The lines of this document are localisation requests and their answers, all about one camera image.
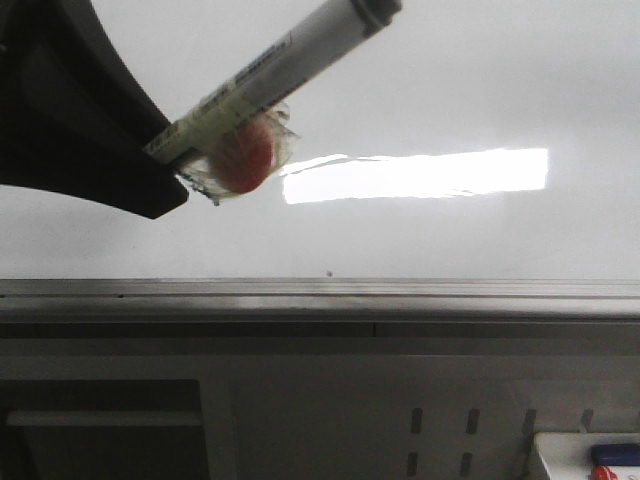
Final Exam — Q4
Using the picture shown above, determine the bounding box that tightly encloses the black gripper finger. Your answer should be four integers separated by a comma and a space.
1, 1, 188, 219

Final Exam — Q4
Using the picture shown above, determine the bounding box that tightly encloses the red pad with clear tape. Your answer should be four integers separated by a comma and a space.
174, 102, 299, 205

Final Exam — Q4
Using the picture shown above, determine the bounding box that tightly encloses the white black whiteboard marker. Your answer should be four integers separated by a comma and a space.
144, 0, 402, 165

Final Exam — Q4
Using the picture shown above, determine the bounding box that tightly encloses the white whiteboard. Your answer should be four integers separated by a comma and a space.
1, 1, 639, 280

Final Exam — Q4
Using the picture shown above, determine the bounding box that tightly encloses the white pegboard panel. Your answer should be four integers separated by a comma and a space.
200, 354, 639, 479

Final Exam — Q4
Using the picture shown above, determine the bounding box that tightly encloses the white bin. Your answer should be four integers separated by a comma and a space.
528, 432, 639, 479

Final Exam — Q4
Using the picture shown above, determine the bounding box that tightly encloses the red item in bin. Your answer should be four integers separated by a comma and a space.
590, 465, 623, 480

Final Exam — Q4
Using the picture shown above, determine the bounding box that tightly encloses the blue item in bin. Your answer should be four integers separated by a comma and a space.
590, 443, 640, 467

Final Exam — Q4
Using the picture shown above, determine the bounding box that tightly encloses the aluminium whiteboard tray rail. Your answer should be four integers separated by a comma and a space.
1, 278, 639, 338

